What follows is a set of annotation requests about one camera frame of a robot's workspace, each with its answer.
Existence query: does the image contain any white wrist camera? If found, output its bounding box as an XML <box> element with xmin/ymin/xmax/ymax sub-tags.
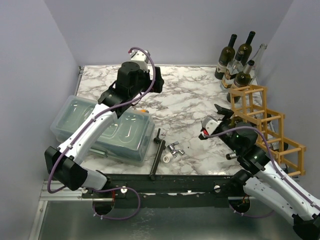
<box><xmin>129</xmin><ymin>50</ymin><xmax>150</xmax><ymax>72</ymax></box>
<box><xmin>200</xmin><ymin>115</ymin><xmax>222</xmax><ymax>135</ymax></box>

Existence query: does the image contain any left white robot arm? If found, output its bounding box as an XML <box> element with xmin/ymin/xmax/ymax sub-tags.
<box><xmin>44</xmin><ymin>61</ymin><xmax>164</xmax><ymax>198</ymax></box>

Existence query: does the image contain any black mounting base bar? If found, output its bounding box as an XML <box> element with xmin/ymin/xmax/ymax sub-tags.
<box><xmin>82</xmin><ymin>169</ymin><xmax>252</xmax><ymax>209</ymax></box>

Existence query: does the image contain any black metal rod tool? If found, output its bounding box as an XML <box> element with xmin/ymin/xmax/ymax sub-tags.
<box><xmin>149</xmin><ymin>128</ymin><xmax>166</xmax><ymax>181</ymax></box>

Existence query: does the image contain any square clear liquor bottle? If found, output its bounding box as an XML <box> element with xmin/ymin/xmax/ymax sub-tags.
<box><xmin>220</xmin><ymin>50</ymin><xmax>245</xmax><ymax>92</ymax></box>

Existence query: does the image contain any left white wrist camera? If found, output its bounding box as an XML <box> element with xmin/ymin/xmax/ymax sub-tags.
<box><xmin>129</xmin><ymin>50</ymin><xmax>150</xmax><ymax>72</ymax></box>

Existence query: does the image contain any green bottle back right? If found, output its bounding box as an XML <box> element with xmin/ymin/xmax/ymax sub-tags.
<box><xmin>237</xmin><ymin>31</ymin><xmax>256</xmax><ymax>66</ymax></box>

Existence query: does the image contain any clear plastic storage box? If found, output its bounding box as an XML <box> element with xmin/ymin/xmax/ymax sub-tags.
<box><xmin>50</xmin><ymin>95</ymin><xmax>155</xmax><ymax>167</ymax></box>

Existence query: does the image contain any wooden wine rack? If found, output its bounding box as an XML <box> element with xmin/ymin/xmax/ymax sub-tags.
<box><xmin>229</xmin><ymin>85</ymin><xmax>306</xmax><ymax>177</ymax></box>

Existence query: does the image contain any green bottle white label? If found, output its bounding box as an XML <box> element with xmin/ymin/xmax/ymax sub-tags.
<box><xmin>214</xmin><ymin>34</ymin><xmax>238</xmax><ymax>80</ymax></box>

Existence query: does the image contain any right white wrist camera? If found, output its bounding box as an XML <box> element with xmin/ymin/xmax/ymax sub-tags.
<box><xmin>200</xmin><ymin>115</ymin><xmax>222</xmax><ymax>135</ymax></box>

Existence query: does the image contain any green bottle silver neck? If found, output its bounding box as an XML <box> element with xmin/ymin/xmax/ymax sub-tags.
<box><xmin>230</xmin><ymin>60</ymin><xmax>255</xmax><ymax>89</ymax></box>

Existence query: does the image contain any tall clear glass bottle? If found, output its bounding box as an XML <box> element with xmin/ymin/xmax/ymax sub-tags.
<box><xmin>251</xmin><ymin>43</ymin><xmax>268</xmax><ymax>79</ymax></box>

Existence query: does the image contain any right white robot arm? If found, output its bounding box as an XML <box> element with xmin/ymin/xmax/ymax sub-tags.
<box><xmin>199</xmin><ymin>104</ymin><xmax>320</xmax><ymax>240</ymax></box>

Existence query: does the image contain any chrome faucet tap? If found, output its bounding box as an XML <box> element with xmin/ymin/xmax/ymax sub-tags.
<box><xmin>162</xmin><ymin>141</ymin><xmax>185</xmax><ymax>164</ymax></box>

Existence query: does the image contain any green bottle lowest rack slot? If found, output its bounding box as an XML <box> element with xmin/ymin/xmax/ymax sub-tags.
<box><xmin>225</xmin><ymin>152</ymin><xmax>238</xmax><ymax>160</ymax></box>

